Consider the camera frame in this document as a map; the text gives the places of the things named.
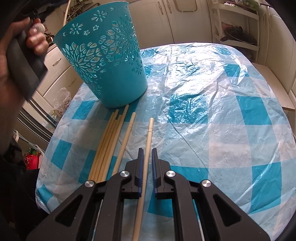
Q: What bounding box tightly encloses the separate beige chopstick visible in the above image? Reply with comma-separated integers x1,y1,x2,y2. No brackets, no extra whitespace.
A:
132,118,154,241

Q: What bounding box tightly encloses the person left hand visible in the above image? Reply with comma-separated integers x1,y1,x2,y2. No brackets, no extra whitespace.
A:
1,17,49,155

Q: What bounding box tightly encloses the leftmost beige chopstick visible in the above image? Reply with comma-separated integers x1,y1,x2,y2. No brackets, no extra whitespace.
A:
88,112,114,180

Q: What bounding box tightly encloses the floral plastic bag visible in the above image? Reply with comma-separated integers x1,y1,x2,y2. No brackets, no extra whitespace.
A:
53,87,72,115

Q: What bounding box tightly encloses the right beige chopstick in bundle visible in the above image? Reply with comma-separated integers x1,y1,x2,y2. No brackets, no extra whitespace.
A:
112,112,136,176

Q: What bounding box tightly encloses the tall beige chopstick in bundle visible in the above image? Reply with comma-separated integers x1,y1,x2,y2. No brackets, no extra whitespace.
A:
97,104,129,182

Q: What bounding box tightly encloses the turquoise perforated plastic basket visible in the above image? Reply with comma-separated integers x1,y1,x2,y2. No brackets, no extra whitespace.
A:
54,1,147,108

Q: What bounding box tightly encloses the blue white checkered tablecloth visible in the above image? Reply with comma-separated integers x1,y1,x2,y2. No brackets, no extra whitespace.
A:
36,43,295,240

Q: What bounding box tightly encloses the black wok pan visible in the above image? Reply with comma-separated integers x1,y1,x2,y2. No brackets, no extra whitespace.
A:
220,26,257,45

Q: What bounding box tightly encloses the white rolling trolley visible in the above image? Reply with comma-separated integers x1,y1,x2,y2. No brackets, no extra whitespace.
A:
207,1,260,62

